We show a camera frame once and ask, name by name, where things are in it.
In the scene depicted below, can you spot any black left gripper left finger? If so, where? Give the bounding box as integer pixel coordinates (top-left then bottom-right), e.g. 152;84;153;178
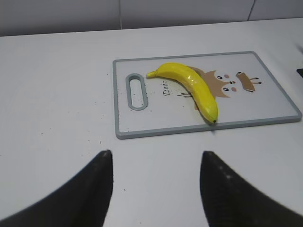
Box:
0;150;113;227

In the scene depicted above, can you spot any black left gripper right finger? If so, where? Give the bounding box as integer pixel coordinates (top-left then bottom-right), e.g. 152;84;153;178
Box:
200;151;303;227

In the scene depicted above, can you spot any yellow plastic banana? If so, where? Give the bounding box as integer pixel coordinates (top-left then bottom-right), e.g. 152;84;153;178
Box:
146;62;218;123

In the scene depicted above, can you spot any white grey-rimmed cutting board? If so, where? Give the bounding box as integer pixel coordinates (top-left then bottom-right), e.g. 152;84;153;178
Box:
113;51;303;139

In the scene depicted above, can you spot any black knife stand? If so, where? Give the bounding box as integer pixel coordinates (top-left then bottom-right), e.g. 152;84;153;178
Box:
296;44;303;78

